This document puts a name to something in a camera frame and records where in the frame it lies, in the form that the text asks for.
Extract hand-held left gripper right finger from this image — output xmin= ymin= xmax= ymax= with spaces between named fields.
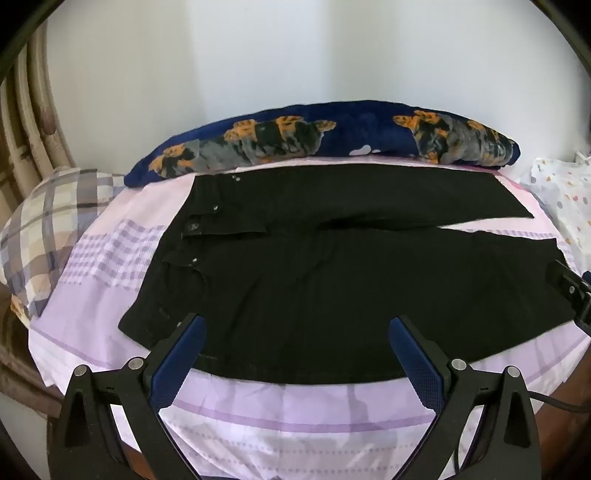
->
xmin=389 ymin=315 xmax=541 ymax=480

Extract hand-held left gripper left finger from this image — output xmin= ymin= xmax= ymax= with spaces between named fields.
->
xmin=46 ymin=313 xmax=208 ymax=480

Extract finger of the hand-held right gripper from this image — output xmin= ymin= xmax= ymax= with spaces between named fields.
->
xmin=545 ymin=260 xmax=591 ymax=337

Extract black pants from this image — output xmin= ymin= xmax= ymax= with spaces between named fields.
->
xmin=119 ymin=164 xmax=575 ymax=385

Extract white dotted pillow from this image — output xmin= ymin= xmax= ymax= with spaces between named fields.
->
xmin=519 ymin=157 xmax=591 ymax=273

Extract pink patterned bedsheet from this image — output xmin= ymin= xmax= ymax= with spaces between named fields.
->
xmin=28 ymin=154 xmax=591 ymax=480

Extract plaid pillow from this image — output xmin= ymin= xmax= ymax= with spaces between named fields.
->
xmin=0 ymin=167 xmax=125 ymax=319

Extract navy floral pillow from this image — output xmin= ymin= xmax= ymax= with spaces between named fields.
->
xmin=124 ymin=99 xmax=520 ymax=188

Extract beige rattan headboard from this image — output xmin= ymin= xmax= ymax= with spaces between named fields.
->
xmin=0 ymin=32 xmax=77 ymax=217

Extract black cable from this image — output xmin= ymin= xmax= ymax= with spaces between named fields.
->
xmin=526 ymin=390 xmax=591 ymax=412

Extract brown bed frame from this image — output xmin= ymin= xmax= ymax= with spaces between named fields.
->
xmin=0 ymin=281 xmax=63 ymax=421

